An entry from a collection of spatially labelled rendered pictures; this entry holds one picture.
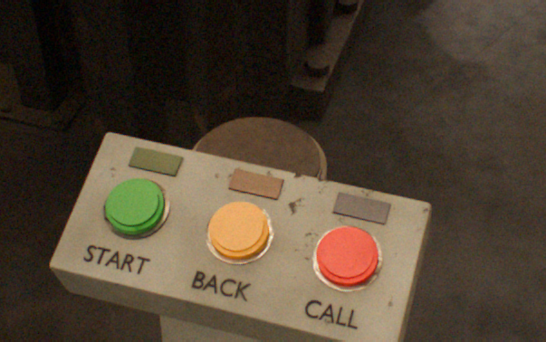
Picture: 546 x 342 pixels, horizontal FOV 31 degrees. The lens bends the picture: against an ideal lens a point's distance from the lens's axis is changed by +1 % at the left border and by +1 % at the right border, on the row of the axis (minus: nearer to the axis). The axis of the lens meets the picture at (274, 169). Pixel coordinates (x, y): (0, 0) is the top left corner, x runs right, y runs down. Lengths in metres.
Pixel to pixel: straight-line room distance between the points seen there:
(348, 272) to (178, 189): 0.14
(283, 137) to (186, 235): 0.22
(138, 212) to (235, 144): 0.20
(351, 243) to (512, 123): 1.11
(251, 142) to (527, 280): 0.71
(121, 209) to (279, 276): 0.12
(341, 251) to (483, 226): 0.91
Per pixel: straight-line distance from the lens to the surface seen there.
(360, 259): 0.64
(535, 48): 1.91
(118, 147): 0.71
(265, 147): 0.84
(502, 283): 1.46
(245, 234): 0.65
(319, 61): 1.66
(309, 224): 0.66
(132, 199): 0.67
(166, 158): 0.69
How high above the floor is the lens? 1.08
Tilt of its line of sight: 43 degrees down
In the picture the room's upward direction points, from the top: 1 degrees clockwise
